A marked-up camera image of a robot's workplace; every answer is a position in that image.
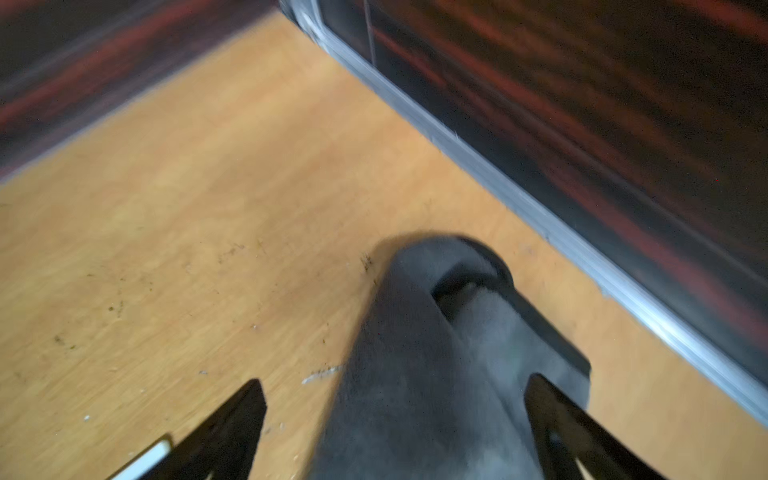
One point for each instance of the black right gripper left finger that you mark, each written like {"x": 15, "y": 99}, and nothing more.
{"x": 224, "y": 445}

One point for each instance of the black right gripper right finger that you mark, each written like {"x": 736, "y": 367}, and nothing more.
{"x": 569, "y": 442}

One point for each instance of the dark grey wiping cloth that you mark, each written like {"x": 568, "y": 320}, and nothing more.
{"x": 434, "y": 385}

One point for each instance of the white drawing tablet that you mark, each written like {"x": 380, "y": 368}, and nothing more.
{"x": 145, "y": 461}

